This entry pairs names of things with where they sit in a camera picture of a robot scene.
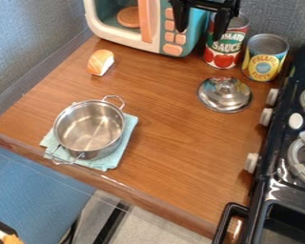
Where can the red tomato sauce can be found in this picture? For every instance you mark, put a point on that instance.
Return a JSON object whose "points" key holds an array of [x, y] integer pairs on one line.
{"points": [[225, 47]]}

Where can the light blue cloth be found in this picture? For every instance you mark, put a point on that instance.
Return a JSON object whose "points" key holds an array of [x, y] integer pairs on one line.
{"points": [[117, 149]]}

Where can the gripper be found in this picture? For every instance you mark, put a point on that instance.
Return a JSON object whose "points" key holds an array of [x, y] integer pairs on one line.
{"points": [[210, 3]]}

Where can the yellow pineapple can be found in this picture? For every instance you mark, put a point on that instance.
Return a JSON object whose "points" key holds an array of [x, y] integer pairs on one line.
{"points": [[264, 58]]}

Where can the silver pot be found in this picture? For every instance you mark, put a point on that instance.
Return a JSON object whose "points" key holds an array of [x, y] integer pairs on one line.
{"points": [[89, 129]]}

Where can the toy microwave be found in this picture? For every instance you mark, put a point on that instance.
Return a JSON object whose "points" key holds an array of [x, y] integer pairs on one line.
{"points": [[146, 25]]}

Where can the toy stove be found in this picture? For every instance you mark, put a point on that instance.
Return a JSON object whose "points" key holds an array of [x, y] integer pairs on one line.
{"points": [[282, 152]]}

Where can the toy salmon sushi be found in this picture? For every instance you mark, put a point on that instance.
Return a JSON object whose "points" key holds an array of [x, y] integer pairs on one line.
{"points": [[100, 62]]}

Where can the silver pot lid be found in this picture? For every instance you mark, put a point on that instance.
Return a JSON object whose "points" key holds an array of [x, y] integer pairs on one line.
{"points": [[224, 94]]}

